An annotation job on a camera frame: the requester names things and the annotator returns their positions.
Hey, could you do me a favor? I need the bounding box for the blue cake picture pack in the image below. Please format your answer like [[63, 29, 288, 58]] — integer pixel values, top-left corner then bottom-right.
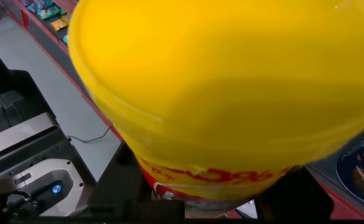
[[335, 133, 364, 207]]

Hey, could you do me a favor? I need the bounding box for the yellow snack pack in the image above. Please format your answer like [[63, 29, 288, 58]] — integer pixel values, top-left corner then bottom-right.
[[50, 14, 72, 32]]

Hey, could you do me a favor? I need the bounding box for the yellow lidded red snack can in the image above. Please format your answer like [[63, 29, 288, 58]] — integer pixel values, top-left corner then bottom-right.
[[67, 0, 364, 219]]

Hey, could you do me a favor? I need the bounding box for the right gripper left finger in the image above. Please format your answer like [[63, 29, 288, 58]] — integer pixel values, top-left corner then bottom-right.
[[87, 141, 154, 210]]

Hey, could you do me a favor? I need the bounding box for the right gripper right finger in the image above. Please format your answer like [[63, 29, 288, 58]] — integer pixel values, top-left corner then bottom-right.
[[254, 166, 335, 219]]

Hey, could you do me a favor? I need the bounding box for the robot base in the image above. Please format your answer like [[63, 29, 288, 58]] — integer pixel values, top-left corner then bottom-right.
[[0, 68, 97, 219]]

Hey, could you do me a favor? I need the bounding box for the black cable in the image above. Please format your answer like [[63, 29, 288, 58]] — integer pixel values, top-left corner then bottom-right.
[[65, 125, 114, 144]]

